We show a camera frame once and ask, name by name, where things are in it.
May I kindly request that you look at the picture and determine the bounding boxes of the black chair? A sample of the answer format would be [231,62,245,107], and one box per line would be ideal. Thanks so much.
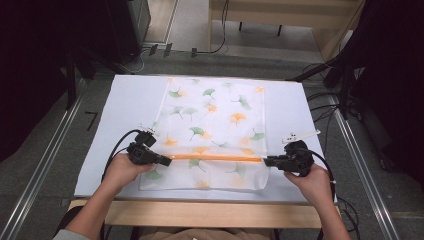
[54,205,86,236]

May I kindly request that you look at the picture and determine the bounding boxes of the beige trousers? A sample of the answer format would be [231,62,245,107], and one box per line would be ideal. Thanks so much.
[137,227,272,240]

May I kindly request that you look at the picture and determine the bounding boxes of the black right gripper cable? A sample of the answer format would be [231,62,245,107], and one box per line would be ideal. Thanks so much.
[299,147,337,203]

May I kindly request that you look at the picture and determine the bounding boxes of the metal floor rail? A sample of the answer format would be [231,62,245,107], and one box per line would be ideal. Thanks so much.
[0,78,88,240]
[328,93,401,240]

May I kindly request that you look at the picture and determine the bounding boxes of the white table mat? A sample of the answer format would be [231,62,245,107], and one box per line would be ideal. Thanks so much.
[73,74,338,205]

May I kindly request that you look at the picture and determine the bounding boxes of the black cable with plug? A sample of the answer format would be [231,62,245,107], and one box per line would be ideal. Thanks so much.
[190,0,231,59]

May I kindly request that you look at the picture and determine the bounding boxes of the wooden table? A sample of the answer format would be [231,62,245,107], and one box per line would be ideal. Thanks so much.
[67,198,342,230]

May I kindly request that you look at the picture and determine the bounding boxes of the grey sleeve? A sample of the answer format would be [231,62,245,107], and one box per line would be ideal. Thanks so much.
[52,229,92,240]

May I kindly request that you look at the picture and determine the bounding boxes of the black cabinet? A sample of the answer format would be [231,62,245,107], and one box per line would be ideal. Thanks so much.
[105,0,152,65]

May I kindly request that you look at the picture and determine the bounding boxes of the white floor cable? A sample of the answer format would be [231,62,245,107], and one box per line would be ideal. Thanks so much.
[118,46,153,75]

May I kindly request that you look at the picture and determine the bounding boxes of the leaf print mesh laundry bag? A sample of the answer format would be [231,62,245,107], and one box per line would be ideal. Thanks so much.
[138,76,271,192]

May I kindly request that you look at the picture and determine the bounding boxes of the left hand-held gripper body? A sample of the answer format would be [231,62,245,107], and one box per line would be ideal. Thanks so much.
[125,123,161,166]

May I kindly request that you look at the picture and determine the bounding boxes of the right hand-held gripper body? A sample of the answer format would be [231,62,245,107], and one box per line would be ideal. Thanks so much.
[279,129,322,178]

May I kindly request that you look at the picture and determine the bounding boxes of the person's right hand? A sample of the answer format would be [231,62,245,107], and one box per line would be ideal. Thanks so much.
[283,163,335,208]

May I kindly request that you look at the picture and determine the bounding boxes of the light wooden bench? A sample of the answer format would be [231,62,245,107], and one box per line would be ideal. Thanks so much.
[207,0,366,62]

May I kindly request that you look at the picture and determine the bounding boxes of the black floor cable bundle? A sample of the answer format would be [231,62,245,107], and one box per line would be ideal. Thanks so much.
[301,62,363,156]

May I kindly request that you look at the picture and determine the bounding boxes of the black metal stand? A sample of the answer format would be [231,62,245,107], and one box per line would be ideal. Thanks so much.
[286,54,359,121]

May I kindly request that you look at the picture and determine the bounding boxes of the dark curtain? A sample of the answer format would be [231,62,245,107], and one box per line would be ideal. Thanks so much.
[333,0,424,193]
[0,0,116,164]

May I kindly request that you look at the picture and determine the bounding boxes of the person's left hand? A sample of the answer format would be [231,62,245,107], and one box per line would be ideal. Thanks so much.
[101,153,157,196]

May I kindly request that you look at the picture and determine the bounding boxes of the black looped floor cable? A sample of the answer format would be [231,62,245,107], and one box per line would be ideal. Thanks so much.
[335,196,362,234]

